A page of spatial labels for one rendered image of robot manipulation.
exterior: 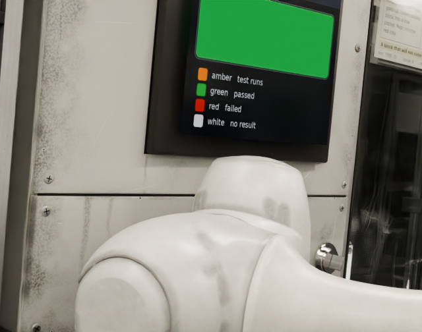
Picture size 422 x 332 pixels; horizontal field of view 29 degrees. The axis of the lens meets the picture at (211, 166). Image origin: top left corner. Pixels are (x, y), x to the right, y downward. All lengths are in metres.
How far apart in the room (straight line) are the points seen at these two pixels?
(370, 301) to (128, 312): 0.15
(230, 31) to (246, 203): 0.19
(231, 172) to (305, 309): 0.18
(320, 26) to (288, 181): 0.25
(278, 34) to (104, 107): 0.21
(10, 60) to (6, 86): 0.02
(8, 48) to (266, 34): 0.26
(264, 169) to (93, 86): 0.16
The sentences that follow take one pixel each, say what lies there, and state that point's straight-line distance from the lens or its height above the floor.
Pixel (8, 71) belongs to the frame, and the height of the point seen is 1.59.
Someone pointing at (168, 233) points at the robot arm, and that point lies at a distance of 0.51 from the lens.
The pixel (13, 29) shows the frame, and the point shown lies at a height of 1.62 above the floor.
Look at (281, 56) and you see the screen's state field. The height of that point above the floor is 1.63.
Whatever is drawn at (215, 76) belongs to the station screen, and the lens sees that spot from 0.76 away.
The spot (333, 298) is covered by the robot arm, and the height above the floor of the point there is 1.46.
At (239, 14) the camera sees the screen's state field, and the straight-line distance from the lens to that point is 0.78.
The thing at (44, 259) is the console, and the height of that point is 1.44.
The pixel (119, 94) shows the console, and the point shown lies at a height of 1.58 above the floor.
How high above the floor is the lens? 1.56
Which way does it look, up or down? 3 degrees down
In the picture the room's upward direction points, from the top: 5 degrees clockwise
